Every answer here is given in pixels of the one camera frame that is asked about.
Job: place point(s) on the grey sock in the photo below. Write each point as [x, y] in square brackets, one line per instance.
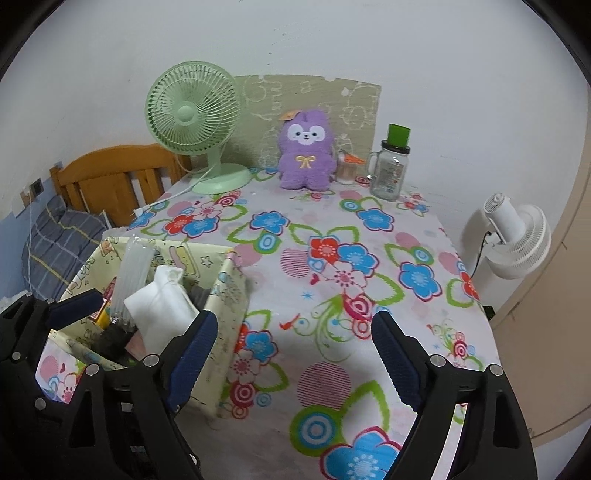
[199, 295]

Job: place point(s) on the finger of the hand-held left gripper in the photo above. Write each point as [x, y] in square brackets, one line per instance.
[27, 392]
[76, 302]

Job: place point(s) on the beige door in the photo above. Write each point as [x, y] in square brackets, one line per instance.
[554, 323]

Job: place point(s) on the glass jar mug green lid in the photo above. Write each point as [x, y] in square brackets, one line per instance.
[388, 175]

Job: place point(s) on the purple plush toy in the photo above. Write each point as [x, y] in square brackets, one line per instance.
[304, 170]

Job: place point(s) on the pink tissue packet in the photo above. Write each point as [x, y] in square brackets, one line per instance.
[137, 346]

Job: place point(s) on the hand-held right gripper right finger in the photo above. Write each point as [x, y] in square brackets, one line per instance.
[397, 364]

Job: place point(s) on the wooden bed headboard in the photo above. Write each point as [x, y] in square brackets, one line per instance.
[106, 180]

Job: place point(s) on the orange cartoon packet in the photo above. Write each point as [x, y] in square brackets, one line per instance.
[102, 316]

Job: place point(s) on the floral tablecloth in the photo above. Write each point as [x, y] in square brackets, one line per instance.
[323, 286]

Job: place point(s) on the white fan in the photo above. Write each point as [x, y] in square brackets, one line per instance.
[521, 244]

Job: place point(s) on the clear plastic packet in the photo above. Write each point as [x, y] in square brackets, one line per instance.
[131, 277]

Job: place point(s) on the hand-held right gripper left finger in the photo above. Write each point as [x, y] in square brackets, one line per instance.
[194, 355]

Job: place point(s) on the yellow cartoon fabric storage box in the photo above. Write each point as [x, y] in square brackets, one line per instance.
[226, 332]

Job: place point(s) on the green desk fan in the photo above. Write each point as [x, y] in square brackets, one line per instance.
[189, 113]

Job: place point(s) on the green patterned board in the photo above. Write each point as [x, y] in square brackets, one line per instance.
[263, 101]

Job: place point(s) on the grey plaid pillow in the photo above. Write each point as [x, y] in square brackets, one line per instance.
[60, 240]

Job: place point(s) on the pink cartoon packet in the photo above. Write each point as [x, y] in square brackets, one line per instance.
[161, 309]

